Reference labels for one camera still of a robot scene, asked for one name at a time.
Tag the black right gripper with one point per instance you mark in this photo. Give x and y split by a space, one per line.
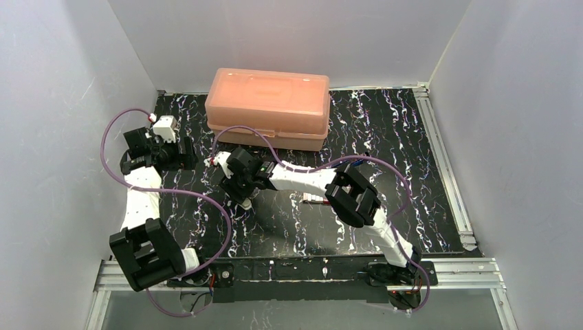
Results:
241 192

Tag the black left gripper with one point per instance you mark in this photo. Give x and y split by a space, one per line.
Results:
183 152

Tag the red white staple box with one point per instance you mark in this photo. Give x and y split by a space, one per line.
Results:
308 198

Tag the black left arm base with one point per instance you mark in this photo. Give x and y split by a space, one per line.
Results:
217 275

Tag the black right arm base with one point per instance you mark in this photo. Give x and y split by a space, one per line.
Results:
411 276

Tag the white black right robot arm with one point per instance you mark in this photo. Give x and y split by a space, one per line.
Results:
353 197

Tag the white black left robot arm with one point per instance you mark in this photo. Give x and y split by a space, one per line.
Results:
146 251

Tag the pink translucent plastic storage box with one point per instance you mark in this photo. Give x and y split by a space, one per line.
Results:
257 108

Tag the black marble pattern mat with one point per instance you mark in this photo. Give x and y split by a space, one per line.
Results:
383 123

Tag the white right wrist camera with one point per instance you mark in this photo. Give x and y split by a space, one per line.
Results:
221 160

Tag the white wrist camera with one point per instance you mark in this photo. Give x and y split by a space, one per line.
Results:
221 160
166 128

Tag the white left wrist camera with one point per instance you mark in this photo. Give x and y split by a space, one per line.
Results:
166 128

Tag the aluminium right frame rail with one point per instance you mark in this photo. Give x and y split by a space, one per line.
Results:
453 194

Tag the aluminium frame rail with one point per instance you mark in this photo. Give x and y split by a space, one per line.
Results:
453 194
443 273

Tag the aluminium front frame rail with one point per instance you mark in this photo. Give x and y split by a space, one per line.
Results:
443 273

